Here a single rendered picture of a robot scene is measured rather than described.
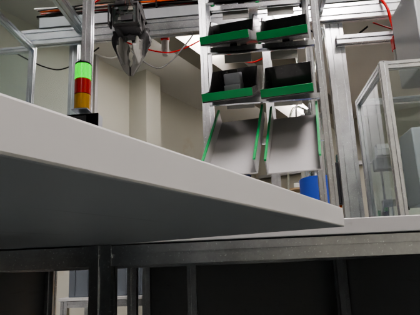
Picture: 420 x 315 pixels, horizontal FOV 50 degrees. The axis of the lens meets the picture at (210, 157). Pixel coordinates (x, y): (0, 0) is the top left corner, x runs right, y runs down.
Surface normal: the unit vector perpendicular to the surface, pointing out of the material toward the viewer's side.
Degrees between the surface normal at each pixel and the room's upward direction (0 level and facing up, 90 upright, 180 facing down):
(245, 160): 45
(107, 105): 90
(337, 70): 90
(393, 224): 90
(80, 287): 90
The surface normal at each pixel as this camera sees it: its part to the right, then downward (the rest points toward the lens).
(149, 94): 0.86, -0.15
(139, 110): -0.51, -0.18
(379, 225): -0.10, -0.23
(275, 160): -0.22, -0.84
